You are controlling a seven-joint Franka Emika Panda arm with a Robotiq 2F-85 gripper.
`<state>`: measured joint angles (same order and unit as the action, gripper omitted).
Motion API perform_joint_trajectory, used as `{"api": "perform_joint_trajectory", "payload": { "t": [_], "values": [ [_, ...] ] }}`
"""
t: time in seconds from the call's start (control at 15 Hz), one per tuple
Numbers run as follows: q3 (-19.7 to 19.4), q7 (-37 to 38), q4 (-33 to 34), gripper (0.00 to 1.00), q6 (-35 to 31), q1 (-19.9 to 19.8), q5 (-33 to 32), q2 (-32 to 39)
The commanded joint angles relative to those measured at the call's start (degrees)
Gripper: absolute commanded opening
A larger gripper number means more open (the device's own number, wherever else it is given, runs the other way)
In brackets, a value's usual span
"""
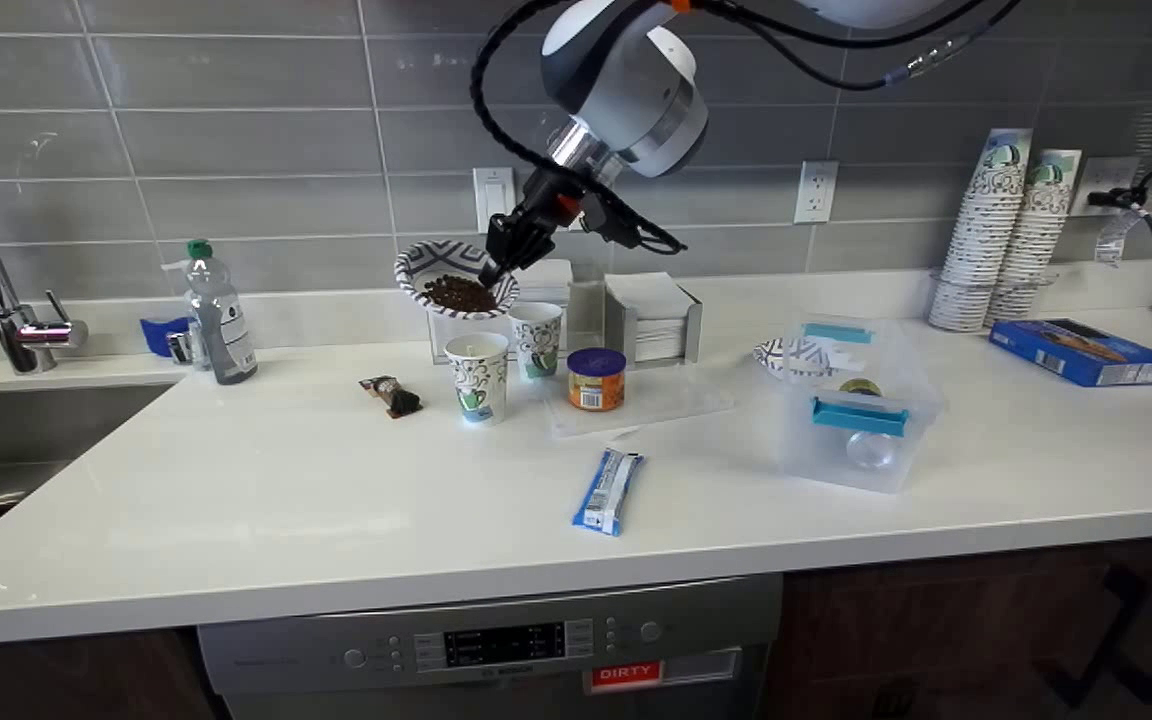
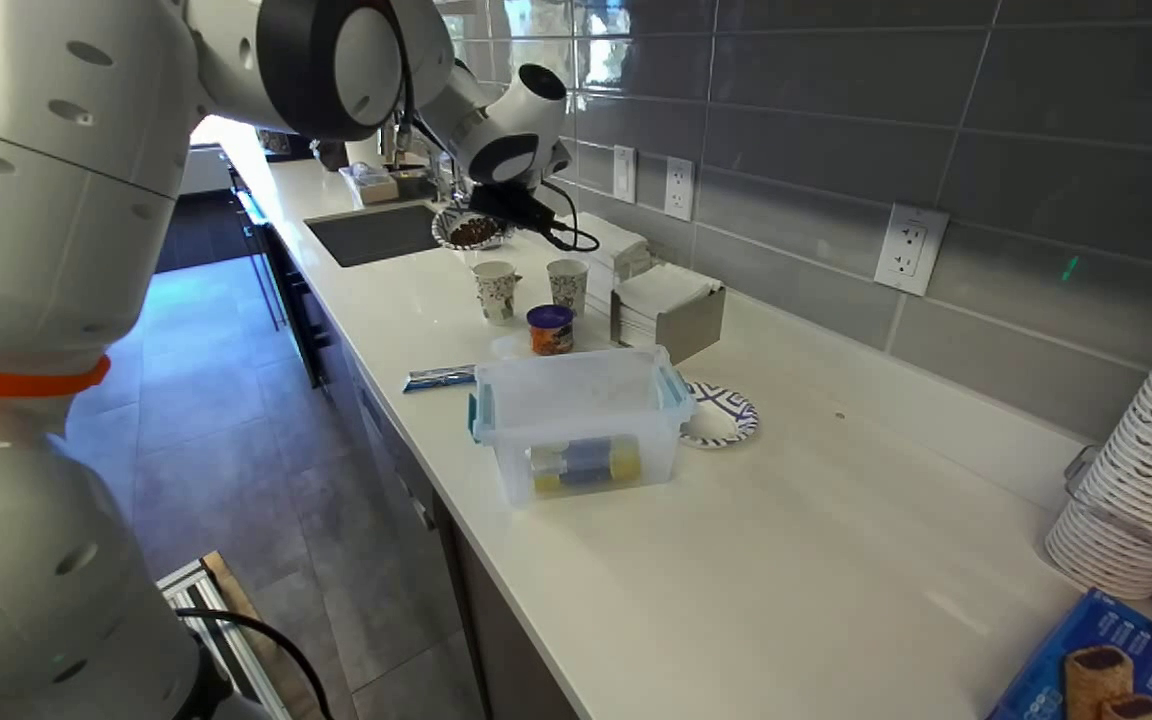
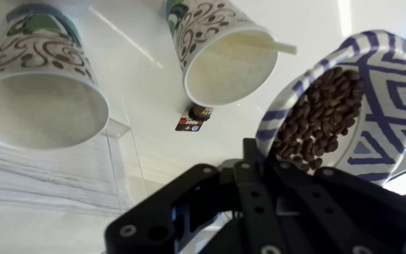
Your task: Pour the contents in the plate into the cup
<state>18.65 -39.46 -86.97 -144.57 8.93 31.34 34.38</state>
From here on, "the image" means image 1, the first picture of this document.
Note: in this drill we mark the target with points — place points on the brown coffee beans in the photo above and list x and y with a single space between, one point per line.
458 294

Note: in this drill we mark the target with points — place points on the patterned paper cup stack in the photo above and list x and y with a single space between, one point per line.
976 243
1042 224

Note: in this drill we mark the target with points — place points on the chrome kitchen faucet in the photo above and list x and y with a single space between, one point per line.
28 325

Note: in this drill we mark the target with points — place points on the white outlet with plug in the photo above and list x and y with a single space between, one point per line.
1111 183

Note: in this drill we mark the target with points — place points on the dark wooden base cabinet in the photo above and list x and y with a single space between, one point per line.
68 681
948 641

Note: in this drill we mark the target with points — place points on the dark kitchen sink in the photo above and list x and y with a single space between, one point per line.
16 455

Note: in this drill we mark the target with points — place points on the printed paper cup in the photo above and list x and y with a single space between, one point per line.
536 346
476 380

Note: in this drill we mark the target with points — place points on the blue white snack bar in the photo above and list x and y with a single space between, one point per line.
604 488

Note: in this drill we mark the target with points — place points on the white wall outlet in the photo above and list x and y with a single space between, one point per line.
812 195

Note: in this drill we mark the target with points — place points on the water bottle with green cap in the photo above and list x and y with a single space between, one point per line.
218 325

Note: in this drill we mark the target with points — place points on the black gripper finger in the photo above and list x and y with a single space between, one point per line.
498 264
512 235

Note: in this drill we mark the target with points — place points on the small white box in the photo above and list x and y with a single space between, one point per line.
658 325

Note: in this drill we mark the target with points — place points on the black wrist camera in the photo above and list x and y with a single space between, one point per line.
628 223

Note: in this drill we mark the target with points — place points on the clear bin with teal latches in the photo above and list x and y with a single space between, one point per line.
856 422

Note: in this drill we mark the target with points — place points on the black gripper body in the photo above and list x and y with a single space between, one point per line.
553 207

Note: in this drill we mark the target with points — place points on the dark brown snack wrapper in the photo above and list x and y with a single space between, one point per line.
392 399

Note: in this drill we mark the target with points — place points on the stainless steel dishwasher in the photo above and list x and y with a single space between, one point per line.
498 647

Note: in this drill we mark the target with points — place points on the blue patterned paper plate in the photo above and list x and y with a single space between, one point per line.
438 264

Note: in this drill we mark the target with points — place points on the orange jar with blue lid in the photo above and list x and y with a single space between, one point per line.
592 384

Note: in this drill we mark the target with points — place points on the white wall switch plate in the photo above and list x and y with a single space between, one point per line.
491 203

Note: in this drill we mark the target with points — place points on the blue snack box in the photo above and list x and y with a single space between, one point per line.
1081 351

